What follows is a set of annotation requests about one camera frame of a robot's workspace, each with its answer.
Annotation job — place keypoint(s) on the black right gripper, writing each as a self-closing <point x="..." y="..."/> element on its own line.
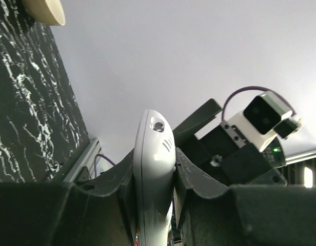
<point x="225" y="154"/>

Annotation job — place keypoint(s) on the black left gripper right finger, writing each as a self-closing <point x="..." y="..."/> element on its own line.
<point x="210" y="213"/>

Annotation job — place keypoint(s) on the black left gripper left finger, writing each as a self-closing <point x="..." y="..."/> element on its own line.
<point x="101" y="211"/>

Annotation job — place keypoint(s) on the white remote control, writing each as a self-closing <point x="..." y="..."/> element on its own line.
<point x="154" y="160"/>

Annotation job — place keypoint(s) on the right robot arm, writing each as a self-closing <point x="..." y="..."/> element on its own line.
<point x="234" y="152"/>

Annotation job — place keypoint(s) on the cream bowl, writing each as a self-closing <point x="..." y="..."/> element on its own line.
<point x="49" y="12"/>

